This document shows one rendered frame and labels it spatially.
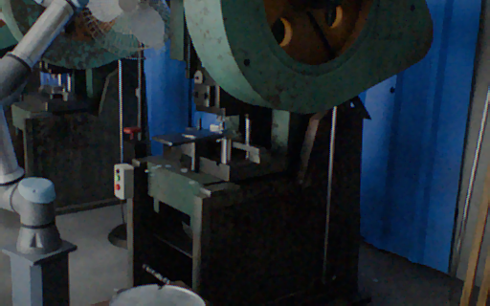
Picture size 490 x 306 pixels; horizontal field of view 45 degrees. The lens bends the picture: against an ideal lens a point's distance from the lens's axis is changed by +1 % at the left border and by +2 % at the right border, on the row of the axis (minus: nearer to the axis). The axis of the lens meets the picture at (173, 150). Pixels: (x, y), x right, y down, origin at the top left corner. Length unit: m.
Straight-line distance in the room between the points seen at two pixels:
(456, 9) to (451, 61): 0.23
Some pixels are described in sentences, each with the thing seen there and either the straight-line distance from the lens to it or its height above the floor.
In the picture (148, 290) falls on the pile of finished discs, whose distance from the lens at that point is 1.87.
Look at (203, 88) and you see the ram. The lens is 2.21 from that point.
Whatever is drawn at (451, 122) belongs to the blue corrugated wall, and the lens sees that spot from 2.99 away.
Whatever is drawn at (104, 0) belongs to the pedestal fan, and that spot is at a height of 1.30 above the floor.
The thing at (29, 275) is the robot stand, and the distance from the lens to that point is 2.02.
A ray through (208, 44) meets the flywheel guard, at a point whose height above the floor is 1.15.
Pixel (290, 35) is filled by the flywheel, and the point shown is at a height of 1.17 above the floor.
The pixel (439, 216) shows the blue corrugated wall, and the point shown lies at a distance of 3.10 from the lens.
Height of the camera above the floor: 1.24
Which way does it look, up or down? 13 degrees down
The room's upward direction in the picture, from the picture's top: straight up
